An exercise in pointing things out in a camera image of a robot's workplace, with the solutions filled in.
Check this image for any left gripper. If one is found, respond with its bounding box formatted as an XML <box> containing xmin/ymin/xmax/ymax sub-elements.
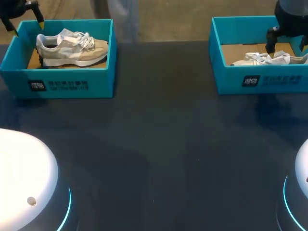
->
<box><xmin>0</xmin><ymin>0</ymin><xmax>46</xmax><ymax>38</ymax></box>

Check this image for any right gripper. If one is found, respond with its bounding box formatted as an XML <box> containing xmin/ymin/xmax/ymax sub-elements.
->
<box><xmin>265</xmin><ymin>0</ymin><xmax>308</xmax><ymax>59</ymax></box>

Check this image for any white and beige sneaker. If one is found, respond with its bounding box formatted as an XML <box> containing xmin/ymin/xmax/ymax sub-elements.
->
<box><xmin>230</xmin><ymin>50</ymin><xmax>308</xmax><ymax>66</ymax></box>
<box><xmin>36</xmin><ymin>28</ymin><xmax>109</xmax><ymax>67</ymax></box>

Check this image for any teal shoebox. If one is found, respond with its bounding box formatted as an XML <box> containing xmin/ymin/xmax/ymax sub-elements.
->
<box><xmin>208</xmin><ymin>16</ymin><xmax>308</xmax><ymax>95</ymax></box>
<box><xmin>0</xmin><ymin>19</ymin><xmax>118</xmax><ymax>100</ymax></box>

